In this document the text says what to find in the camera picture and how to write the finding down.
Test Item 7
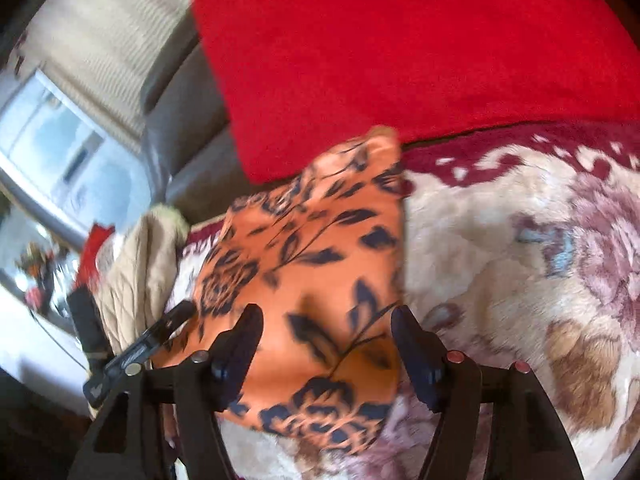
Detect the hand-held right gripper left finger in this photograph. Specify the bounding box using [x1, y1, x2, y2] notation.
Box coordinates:
[67, 304, 264, 480]

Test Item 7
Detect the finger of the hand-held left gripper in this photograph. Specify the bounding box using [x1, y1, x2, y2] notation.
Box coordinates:
[142, 301, 196, 346]
[67, 287, 108, 361]

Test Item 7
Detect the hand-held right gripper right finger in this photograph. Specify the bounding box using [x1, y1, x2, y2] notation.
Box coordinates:
[391, 305, 586, 480]

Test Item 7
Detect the orange floral shirt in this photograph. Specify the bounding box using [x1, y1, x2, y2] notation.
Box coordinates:
[150, 125, 416, 453]

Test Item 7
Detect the beige quilted jacket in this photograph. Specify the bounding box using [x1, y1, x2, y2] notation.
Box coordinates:
[92, 205, 191, 356]

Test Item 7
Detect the red gift box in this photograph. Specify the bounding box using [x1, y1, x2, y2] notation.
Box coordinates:
[77, 225, 116, 281]

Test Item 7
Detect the floral plush blanket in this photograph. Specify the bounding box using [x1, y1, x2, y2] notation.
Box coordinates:
[165, 120, 640, 480]

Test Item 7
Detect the silver refrigerator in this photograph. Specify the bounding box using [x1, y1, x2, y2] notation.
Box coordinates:
[0, 67, 151, 241]

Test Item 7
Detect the brown leather sofa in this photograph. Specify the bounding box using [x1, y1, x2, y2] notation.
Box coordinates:
[140, 20, 251, 221]

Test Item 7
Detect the beige dotted curtain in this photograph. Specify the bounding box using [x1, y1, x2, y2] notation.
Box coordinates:
[20, 0, 201, 141]

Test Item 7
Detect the red blanket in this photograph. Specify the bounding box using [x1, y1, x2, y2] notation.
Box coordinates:
[191, 0, 640, 186]

